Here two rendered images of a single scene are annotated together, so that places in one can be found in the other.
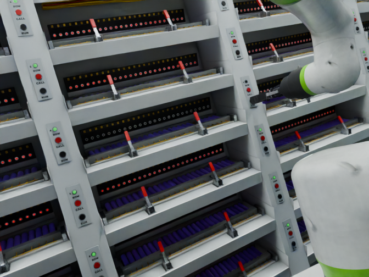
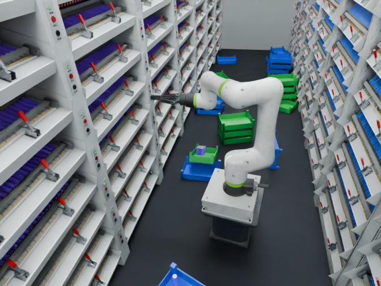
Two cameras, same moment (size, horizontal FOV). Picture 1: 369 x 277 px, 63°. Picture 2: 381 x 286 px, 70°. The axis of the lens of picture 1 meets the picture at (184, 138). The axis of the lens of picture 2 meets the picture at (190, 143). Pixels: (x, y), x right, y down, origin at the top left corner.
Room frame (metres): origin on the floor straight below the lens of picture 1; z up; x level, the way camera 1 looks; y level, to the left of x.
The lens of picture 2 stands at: (-0.04, 0.86, 1.55)
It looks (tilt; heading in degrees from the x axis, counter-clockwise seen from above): 36 degrees down; 308
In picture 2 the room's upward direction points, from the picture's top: 3 degrees counter-clockwise
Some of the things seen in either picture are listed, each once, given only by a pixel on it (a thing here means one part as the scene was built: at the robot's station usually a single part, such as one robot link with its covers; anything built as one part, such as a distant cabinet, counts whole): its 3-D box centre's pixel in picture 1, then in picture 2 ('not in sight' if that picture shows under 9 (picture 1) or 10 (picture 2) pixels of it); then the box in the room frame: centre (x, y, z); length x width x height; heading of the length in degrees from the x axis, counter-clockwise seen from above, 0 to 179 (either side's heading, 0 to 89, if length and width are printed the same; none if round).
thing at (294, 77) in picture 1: (304, 83); (190, 100); (0.91, -0.39, 0.75); 0.09 x 0.06 x 0.12; 113
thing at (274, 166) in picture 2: not in sight; (272, 148); (0.53, -1.06, 0.10); 0.30 x 0.08 x 0.20; 121
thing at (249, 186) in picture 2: not in sight; (245, 185); (0.41, -0.23, 0.41); 0.26 x 0.15 x 0.06; 21
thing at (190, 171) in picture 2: not in sight; (201, 168); (0.94, -0.55, 0.04); 0.30 x 0.20 x 0.08; 23
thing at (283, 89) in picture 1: (286, 88); (179, 99); (0.97, -0.37, 0.76); 0.09 x 0.08 x 0.08; 23
